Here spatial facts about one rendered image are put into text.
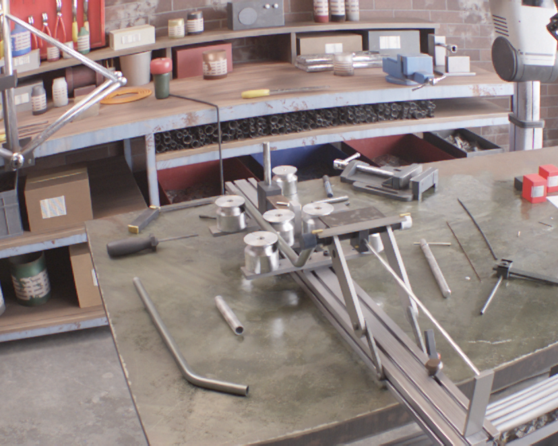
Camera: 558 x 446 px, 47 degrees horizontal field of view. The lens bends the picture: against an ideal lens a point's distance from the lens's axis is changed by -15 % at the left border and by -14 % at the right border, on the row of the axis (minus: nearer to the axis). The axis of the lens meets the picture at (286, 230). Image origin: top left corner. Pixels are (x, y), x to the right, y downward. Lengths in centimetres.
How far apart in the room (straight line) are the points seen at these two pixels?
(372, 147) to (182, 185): 87
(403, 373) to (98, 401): 163
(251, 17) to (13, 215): 137
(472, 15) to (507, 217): 253
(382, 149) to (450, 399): 256
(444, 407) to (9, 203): 197
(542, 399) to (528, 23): 115
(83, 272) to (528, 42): 179
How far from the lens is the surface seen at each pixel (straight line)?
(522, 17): 216
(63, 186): 253
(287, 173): 148
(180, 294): 115
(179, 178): 303
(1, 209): 255
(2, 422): 241
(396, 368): 91
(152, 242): 129
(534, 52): 220
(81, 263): 265
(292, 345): 100
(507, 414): 191
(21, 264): 273
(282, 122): 261
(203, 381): 92
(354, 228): 94
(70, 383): 252
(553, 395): 200
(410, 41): 343
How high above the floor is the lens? 143
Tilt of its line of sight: 24 degrees down
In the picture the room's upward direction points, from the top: 2 degrees counter-clockwise
